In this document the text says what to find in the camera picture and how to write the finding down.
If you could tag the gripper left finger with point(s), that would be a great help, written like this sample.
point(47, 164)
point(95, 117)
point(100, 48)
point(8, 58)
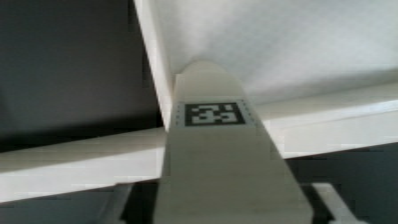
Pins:
point(131, 204)

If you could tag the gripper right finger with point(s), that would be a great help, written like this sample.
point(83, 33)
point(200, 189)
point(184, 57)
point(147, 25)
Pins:
point(333, 212)

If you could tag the white desk leg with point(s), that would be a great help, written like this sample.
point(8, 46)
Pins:
point(227, 184)

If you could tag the white desk top panel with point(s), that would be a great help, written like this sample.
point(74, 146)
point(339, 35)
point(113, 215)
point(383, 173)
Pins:
point(310, 49)

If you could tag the long white front barrier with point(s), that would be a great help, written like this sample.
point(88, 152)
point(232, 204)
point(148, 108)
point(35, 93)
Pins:
point(120, 159)

